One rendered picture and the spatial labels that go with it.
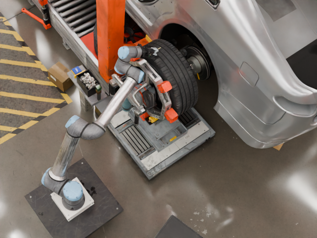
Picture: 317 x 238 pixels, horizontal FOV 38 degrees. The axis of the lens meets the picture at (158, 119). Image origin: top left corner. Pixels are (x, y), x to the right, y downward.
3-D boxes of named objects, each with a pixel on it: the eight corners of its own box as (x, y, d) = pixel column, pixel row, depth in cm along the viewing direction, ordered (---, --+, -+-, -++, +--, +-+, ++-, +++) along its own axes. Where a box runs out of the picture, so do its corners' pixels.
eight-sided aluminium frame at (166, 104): (166, 125, 399) (174, 92, 352) (161, 129, 397) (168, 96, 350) (130, 82, 418) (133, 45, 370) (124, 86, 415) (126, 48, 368)
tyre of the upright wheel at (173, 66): (208, 86, 357) (158, 23, 370) (185, 100, 349) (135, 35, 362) (187, 117, 418) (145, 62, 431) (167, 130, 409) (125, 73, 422)
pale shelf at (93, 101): (107, 97, 426) (107, 96, 423) (92, 106, 420) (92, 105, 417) (82, 66, 440) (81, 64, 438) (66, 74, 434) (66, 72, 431)
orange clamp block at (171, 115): (171, 111, 379) (177, 119, 376) (163, 116, 376) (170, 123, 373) (171, 107, 373) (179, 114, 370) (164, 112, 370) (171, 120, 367)
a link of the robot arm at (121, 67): (123, 78, 346) (129, 64, 339) (111, 70, 348) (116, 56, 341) (129, 73, 354) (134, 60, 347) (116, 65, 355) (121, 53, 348)
